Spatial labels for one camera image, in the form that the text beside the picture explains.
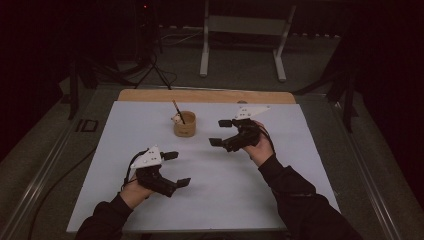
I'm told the wooden table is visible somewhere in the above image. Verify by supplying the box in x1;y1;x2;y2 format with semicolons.
117;88;297;105

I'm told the white table board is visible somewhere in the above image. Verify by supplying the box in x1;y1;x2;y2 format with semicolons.
65;100;342;233

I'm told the white metal stand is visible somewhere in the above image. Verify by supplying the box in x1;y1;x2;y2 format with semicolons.
199;0;298;83

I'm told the black metal stand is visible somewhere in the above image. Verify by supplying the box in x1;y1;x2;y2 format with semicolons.
342;74;355;134
67;59;82;121

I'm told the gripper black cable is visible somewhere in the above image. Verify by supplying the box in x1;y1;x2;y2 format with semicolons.
256;121;276;154
121;149;149;192

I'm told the black floor cable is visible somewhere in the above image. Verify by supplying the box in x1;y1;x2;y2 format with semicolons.
28;146;98;240

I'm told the metal floor rail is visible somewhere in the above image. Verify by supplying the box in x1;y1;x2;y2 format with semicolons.
0;126;74;240
331;101;406;240

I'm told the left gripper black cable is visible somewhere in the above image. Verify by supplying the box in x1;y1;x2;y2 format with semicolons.
121;149;149;192

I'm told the wooden pen holder cup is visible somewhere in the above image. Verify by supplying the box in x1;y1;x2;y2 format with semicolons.
170;110;197;138

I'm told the person's left hand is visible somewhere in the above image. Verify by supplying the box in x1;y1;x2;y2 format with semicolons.
119;171;155;210

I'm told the black tripod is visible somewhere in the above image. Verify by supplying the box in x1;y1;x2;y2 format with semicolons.
133;0;178;91

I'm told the thin paintbrush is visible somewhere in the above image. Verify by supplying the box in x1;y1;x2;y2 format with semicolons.
171;99;186;125

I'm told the white floor cable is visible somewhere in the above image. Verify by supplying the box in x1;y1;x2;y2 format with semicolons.
159;29;205;47

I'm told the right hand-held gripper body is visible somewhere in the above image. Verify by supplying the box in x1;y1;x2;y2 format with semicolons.
221;105;272;154

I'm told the person's right hand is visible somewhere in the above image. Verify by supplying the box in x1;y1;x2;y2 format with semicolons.
241;120;276;168

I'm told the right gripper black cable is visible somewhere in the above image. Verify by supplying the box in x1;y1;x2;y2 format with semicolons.
256;121;276;154

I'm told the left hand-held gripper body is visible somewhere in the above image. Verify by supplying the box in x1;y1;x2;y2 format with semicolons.
129;144;179;198

